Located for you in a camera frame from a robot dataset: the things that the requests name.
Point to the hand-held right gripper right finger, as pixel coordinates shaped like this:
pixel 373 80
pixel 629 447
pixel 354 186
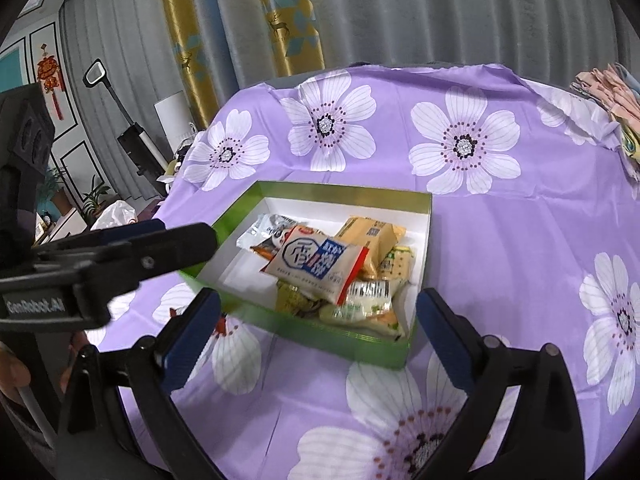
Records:
pixel 445 345

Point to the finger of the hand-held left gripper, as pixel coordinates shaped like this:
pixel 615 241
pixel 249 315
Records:
pixel 135 227
pixel 165 250

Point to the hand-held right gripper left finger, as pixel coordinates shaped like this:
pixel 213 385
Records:
pixel 192 340

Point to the white green orange snack packet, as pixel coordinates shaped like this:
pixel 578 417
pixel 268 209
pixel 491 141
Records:
pixel 365 292

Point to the cream cracker packet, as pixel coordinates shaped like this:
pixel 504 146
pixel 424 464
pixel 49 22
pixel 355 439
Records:
pixel 400 260

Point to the silver white snack packet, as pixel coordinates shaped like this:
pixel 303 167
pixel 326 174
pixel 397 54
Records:
pixel 265 227

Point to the green cardboard box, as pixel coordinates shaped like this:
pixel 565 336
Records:
pixel 325 335

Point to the white blue snack packet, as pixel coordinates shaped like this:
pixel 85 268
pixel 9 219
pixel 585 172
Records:
pixel 310 260

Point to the person's left hand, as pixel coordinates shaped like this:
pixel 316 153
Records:
pixel 10 375

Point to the white plastic bag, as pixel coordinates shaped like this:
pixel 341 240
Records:
pixel 112 215

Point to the potted green plant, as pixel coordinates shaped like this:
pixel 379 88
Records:
pixel 95 195
pixel 55 187

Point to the black white stick vacuum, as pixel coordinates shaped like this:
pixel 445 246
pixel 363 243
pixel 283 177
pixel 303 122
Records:
pixel 137 150

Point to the pile of small household items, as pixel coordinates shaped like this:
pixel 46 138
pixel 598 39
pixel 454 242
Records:
pixel 177 160

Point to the white box appliance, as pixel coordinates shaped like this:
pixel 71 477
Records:
pixel 172 120

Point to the purple floral cloth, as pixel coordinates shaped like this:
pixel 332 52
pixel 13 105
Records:
pixel 500 240

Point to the gold patterned curtain panel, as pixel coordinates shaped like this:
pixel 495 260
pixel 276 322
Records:
pixel 290 15
pixel 190 35

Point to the folded yellow patterned cloth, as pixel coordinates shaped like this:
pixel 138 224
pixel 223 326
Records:
pixel 631 147

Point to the folded blue cloth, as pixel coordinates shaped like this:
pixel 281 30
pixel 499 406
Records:
pixel 631 80

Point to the grey curtain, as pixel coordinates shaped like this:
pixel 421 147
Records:
pixel 450 10

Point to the red knot wall decoration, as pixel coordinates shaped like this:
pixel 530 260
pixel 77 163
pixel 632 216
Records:
pixel 50 72

